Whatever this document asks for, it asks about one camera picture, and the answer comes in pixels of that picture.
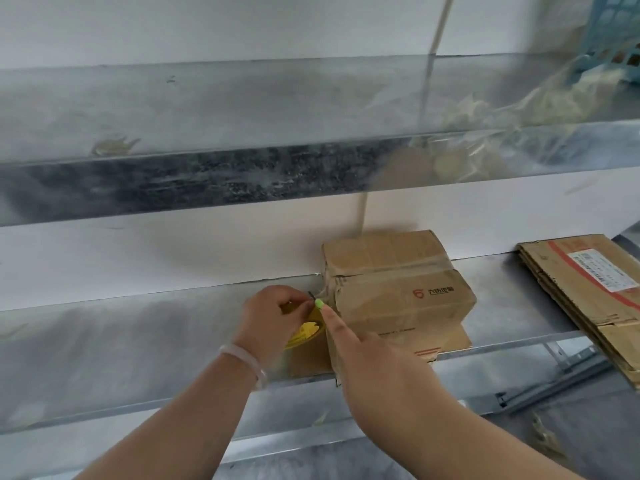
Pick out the person's right hand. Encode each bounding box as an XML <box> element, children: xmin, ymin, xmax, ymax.
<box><xmin>319</xmin><ymin>302</ymin><xmax>466</xmax><ymax>438</ymax></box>

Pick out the person's left hand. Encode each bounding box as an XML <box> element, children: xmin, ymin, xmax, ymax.
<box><xmin>232</xmin><ymin>284</ymin><xmax>326</xmax><ymax>371</ymax></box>

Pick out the yellow tape roll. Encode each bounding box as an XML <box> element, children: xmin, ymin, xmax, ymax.
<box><xmin>282</xmin><ymin>299</ymin><xmax>326</xmax><ymax>351</ymax></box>

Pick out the large red-printed cardboard box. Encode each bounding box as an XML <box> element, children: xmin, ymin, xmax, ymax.
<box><xmin>289</xmin><ymin>229</ymin><xmax>477</xmax><ymax>388</ymax></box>

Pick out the white-labelled cardboard box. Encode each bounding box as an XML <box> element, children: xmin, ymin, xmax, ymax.
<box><xmin>517</xmin><ymin>233</ymin><xmax>640</xmax><ymax>391</ymax></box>

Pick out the person's left forearm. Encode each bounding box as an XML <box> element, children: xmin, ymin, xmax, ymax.
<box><xmin>75</xmin><ymin>352</ymin><xmax>259</xmax><ymax>480</ymax></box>

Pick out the small crumpled tape scrap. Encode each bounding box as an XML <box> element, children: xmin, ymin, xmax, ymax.
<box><xmin>91</xmin><ymin>136</ymin><xmax>142</xmax><ymax>157</ymax></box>

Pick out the pile of clear tape scraps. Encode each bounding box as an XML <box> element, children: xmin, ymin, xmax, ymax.
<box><xmin>365</xmin><ymin>54</ymin><xmax>626</xmax><ymax>183</ymax></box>

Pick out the pile of beige paper scraps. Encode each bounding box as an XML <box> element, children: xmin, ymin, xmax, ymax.
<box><xmin>529</xmin><ymin>412</ymin><xmax>569</xmax><ymax>453</ymax></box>

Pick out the blue plastic basket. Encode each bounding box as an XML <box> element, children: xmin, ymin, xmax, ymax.
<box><xmin>575</xmin><ymin>0</ymin><xmax>640</xmax><ymax>85</ymax></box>

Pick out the white bangle bracelet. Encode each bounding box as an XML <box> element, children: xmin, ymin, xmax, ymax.
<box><xmin>219</xmin><ymin>343</ymin><xmax>269</xmax><ymax>391</ymax></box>

